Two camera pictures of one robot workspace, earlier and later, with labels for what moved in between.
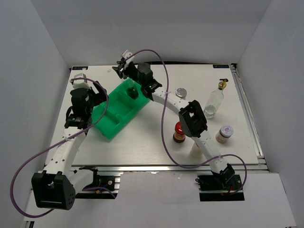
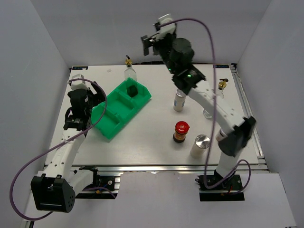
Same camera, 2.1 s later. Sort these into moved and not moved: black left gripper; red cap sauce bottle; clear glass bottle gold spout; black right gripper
Moved: black right gripper
Not moved: black left gripper; red cap sauce bottle; clear glass bottle gold spout
